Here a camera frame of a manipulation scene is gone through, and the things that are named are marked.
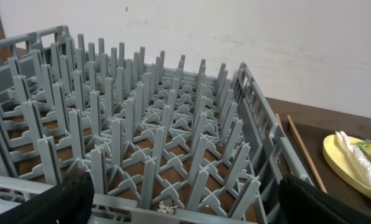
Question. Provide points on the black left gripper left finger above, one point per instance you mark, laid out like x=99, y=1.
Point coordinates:
x=69, y=202

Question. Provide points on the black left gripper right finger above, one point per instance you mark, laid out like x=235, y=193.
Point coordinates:
x=301, y=202

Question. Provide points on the yellow round plate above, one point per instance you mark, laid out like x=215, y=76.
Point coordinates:
x=338, y=161

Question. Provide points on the dark brown serving tray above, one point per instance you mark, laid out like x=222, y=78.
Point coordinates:
x=313, y=140

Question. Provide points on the right wooden chopstick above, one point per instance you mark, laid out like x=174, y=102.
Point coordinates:
x=296, y=136

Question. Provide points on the wooden chopstick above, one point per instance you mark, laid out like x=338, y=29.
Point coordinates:
x=296, y=136
x=279, y=120

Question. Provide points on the left wooden chopstick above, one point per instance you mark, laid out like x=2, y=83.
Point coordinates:
x=279, y=120

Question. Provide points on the grey plastic dish rack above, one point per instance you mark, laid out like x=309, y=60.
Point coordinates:
x=162, y=145

